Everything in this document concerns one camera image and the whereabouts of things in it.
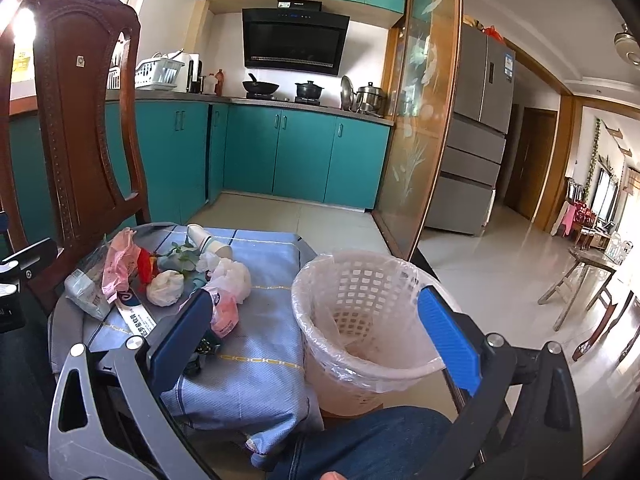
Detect white blue toothpaste box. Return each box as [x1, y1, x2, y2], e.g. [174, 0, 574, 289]
[115, 289, 156, 338]

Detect white tissue ball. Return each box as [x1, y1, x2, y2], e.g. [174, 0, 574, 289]
[145, 270, 184, 308]

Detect clear plastic wrapper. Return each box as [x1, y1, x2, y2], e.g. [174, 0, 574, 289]
[64, 269, 111, 321]

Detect red snack wrapper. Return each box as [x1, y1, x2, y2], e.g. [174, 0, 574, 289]
[137, 248, 158, 286]

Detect green leafy stem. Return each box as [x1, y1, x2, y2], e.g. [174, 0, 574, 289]
[156, 238, 201, 275]

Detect pink plastic bag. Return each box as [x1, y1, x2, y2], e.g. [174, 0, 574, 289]
[102, 226, 141, 304]

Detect white paper cup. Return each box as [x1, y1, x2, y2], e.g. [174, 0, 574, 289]
[186, 223, 212, 252]
[203, 238, 233, 259]

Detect dark green foil wrapper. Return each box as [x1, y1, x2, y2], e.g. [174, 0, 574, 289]
[183, 332, 222, 377]

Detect pink white snack packet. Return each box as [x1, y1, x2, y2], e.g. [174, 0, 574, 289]
[204, 287, 239, 338]

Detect light blue face mask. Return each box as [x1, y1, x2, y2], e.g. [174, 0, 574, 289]
[179, 272, 208, 306]

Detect teal lower kitchen cabinets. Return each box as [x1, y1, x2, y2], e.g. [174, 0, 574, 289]
[0, 97, 393, 241]

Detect blue checked tablecloth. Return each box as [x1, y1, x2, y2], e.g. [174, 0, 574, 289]
[48, 222, 323, 469]

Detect dark wooden chair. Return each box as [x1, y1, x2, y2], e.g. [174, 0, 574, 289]
[24, 0, 151, 313]

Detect person leg in jeans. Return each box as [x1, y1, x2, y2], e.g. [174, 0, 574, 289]
[267, 406, 452, 479]

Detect wooden side table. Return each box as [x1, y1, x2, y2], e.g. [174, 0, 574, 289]
[537, 247, 622, 332]

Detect brown wooden door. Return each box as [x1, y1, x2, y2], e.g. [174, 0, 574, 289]
[504, 107, 556, 220]

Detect silver refrigerator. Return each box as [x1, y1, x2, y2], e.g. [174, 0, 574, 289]
[425, 25, 515, 236]

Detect wooden frosted glass door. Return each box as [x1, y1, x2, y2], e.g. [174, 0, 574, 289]
[372, 0, 462, 260]

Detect white dish rack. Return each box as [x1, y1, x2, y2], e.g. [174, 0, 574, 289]
[134, 51, 184, 90]

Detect brown sauce bottle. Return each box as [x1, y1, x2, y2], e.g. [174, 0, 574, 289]
[214, 70, 224, 96]

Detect black wok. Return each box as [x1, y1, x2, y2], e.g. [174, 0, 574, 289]
[242, 73, 279, 96]

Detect steel pot lid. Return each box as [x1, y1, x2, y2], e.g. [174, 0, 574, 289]
[341, 75, 355, 110]

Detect dark cooking pot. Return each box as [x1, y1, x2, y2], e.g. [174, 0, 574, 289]
[295, 80, 323, 101]

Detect black range hood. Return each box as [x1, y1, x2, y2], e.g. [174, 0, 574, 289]
[242, 8, 349, 76]

